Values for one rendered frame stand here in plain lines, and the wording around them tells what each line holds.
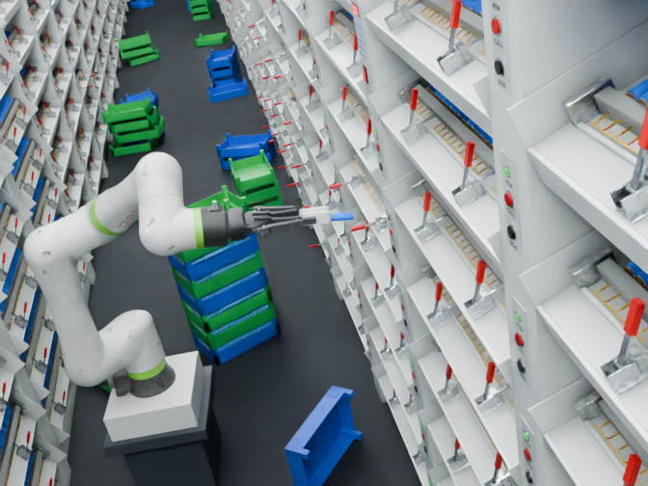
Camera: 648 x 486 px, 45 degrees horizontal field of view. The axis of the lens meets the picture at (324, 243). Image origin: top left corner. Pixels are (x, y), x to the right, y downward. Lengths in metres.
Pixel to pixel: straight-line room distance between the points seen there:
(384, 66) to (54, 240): 1.02
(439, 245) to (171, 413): 1.25
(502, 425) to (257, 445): 1.53
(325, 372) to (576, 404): 2.02
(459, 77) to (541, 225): 0.26
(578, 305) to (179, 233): 1.06
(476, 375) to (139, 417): 1.29
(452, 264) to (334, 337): 1.81
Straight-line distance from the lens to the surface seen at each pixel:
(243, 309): 3.11
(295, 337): 3.21
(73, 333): 2.28
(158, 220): 1.77
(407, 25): 1.32
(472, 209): 1.14
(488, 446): 1.59
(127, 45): 7.88
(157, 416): 2.47
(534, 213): 0.88
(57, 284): 2.18
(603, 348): 0.86
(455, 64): 1.08
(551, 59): 0.82
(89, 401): 3.25
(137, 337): 2.39
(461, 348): 1.51
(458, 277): 1.35
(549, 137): 0.84
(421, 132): 1.39
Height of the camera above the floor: 1.84
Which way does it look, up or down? 29 degrees down
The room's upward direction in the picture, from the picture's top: 12 degrees counter-clockwise
